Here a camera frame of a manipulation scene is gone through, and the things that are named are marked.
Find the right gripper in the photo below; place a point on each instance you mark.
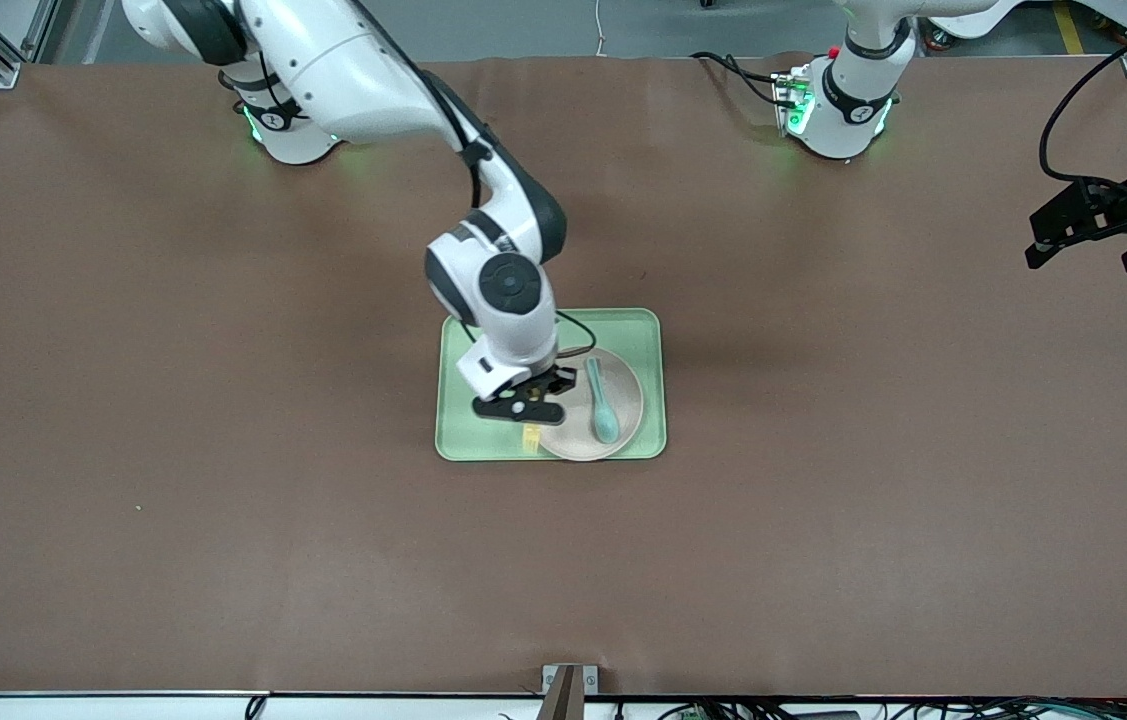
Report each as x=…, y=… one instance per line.
x=555, y=380

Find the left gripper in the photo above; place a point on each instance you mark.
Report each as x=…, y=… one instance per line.
x=1123, y=204

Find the yellow plastic fork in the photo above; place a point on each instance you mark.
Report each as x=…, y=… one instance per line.
x=531, y=436

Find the teal plastic spoon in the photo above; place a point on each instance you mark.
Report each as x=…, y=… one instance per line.
x=606, y=425

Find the beige round plate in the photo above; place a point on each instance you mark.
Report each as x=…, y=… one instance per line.
x=623, y=400

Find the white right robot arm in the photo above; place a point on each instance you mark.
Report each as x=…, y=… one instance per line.
x=353, y=70

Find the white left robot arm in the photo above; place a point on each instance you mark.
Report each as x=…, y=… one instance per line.
x=848, y=100

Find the light green rectangular tray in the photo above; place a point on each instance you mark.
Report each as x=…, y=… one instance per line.
x=453, y=440

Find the brown table cover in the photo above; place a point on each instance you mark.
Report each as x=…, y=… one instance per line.
x=223, y=400

